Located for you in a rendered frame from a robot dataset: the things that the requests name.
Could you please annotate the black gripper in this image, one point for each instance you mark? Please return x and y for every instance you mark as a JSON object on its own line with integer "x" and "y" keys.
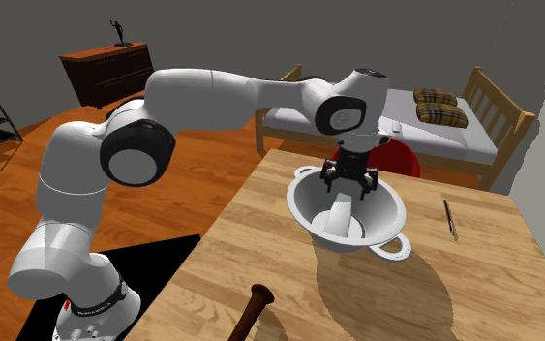
{"x": 351, "y": 161}

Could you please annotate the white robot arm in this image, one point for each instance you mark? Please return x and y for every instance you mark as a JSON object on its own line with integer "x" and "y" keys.
{"x": 206, "y": 101}

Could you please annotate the red round chair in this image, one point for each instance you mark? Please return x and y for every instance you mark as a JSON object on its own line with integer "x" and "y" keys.
{"x": 399, "y": 158}

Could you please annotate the wooden bed with plaid pillows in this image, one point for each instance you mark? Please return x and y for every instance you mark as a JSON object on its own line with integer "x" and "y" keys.
{"x": 442, "y": 134}

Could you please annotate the light wooden table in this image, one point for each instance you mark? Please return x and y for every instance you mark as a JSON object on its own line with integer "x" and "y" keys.
{"x": 253, "y": 231}

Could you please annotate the dark blue pen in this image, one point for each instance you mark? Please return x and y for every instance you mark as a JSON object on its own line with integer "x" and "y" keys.
{"x": 450, "y": 218}

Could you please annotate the brown wooden bat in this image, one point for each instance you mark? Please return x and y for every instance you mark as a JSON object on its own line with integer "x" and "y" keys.
{"x": 252, "y": 311}

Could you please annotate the black robot stand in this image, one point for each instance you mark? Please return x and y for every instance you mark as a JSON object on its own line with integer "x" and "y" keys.
{"x": 158, "y": 257}

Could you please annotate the brown dresser with black figure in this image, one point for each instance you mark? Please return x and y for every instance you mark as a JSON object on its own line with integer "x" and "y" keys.
{"x": 107, "y": 73}

